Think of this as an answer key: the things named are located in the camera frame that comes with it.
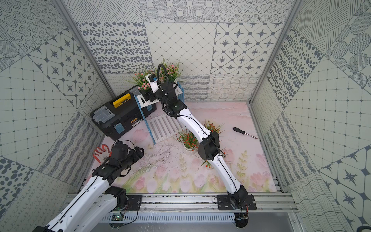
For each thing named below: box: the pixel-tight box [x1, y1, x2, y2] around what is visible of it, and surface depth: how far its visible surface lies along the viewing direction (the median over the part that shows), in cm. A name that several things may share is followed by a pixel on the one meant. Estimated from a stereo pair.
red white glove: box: [92, 144, 113, 165], surface depth 92 cm
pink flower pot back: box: [125, 68, 156, 92], surface depth 72 cm
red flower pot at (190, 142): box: [175, 128, 200, 156], surface depth 87 cm
